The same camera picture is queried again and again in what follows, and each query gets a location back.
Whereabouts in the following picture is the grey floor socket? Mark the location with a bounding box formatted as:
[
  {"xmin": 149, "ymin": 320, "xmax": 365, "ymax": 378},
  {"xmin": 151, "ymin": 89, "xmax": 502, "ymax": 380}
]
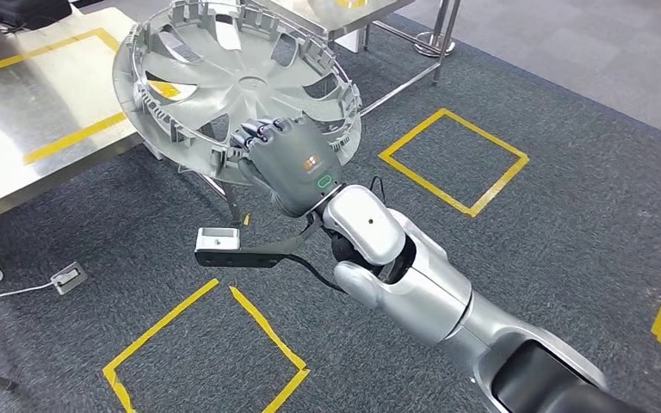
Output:
[{"xmin": 49, "ymin": 261, "xmax": 89, "ymax": 296}]

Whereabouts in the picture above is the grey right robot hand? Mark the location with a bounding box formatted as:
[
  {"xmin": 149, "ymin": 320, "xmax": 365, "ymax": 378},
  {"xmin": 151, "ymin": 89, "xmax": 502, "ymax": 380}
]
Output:
[{"xmin": 229, "ymin": 113, "xmax": 345, "ymax": 220}]

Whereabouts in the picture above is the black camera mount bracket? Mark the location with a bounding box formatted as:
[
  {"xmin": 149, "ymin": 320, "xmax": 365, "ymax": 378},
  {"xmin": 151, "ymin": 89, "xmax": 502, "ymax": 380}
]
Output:
[{"xmin": 195, "ymin": 213, "xmax": 324, "ymax": 269}]

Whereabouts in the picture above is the chrome round stand base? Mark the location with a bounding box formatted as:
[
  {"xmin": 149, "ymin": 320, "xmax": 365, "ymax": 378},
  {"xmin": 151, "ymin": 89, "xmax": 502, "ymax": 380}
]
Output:
[{"xmin": 412, "ymin": 31, "xmax": 457, "ymax": 59}]

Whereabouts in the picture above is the silver plastic wheel hubcap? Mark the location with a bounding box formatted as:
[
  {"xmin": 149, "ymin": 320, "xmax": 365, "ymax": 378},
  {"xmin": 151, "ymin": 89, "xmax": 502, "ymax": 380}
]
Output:
[{"xmin": 112, "ymin": 0, "xmax": 363, "ymax": 187}]

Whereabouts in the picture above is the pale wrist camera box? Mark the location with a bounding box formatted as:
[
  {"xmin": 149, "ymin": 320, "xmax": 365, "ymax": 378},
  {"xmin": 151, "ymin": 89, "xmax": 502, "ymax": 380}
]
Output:
[{"xmin": 195, "ymin": 227, "xmax": 242, "ymax": 254}]

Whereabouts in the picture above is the yellow table tape square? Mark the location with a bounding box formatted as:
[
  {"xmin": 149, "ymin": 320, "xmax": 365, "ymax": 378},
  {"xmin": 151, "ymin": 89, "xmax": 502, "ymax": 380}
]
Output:
[{"xmin": 0, "ymin": 27, "xmax": 129, "ymax": 168}]

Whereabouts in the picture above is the black bag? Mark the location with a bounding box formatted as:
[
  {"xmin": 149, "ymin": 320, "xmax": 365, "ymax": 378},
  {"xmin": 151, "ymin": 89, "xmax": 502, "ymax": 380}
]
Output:
[{"xmin": 0, "ymin": 0, "xmax": 75, "ymax": 31}]

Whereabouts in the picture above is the white panel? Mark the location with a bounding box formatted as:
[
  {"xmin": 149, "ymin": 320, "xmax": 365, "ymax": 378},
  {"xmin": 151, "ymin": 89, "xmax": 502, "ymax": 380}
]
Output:
[{"xmin": 330, "ymin": 28, "xmax": 367, "ymax": 54}]

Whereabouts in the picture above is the black camera cable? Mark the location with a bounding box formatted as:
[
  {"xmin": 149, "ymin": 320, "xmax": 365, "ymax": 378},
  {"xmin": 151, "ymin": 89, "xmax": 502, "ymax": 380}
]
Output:
[{"xmin": 286, "ymin": 255, "xmax": 347, "ymax": 295}]

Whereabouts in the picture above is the stainless steel workbench table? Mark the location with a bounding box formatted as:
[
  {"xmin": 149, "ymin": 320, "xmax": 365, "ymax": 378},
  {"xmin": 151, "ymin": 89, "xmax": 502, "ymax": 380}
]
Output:
[
  {"xmin": 262, "ymin": 0, "xmax": 463, "ymax": 119},
  {"xmin": 0, "ymin": 0, "xmax": 244, "ymax": 231}
]

